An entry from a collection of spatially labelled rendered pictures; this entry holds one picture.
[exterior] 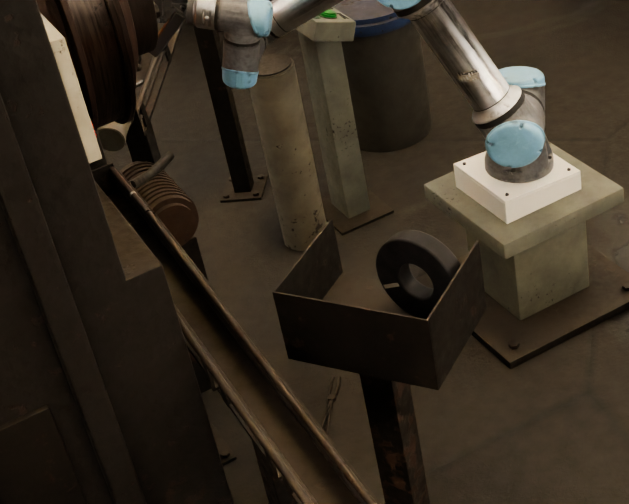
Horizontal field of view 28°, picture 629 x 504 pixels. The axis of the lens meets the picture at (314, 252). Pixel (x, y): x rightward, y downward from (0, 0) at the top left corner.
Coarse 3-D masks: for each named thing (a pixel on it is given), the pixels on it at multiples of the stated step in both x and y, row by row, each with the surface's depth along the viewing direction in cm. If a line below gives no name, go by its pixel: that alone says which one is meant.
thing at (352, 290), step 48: (336, 240) 210; (288, 288) 198; (336, 288) 211; (480, 288) 199; (288, 336) 198; (336, 336) 193; (384, 336) 188; (432, 336) 184; (384, 384) 206; (432, 384) 189; (384, 432) 213; (384, 480) 221
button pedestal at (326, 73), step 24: (312, 24) 296; (336, 24) 297; (312, 48) 308; (336, 48) 308; (312, 72) 315; (336, 72) 312; (312, 96) 322; (336, 96) 315; (336, 120) 318; (336, 144) 322; (336, 168) 327; (360, 168) 329; (336, 192) 335; (360, 192) 333; (336, 216) 337; (360, 216) 335; (384, 216) 334
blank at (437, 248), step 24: (408, 240) 194; (432, 240) 194; (384, 264) 200; (408, 264) 201; (432, 264) 193; (456, 264) 193; (384, 288) 203; (408, 288) 201; (432, 288) 201; (408, 312) 203
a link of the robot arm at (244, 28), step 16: (224, 0) 250; (240, 0) 250; (256, 0) 251; (224, 16) 250; (240, 16) 250; (256, 16) 249; (272, 16) 255; (224, 32) 254; (240, 32) 251; (256, 32) 251
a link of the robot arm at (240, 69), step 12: (228, 48) 255; (240, 48) 253; (252, 48) 254; (264, 48) 264; (228, 60) 256; (240, 60) 255; (252, 60) 256; (228, 72) 258; (240, 72) 256; (252, 72) 258; (228, 84) 259; (240, 84) 258; (252, 84) 260
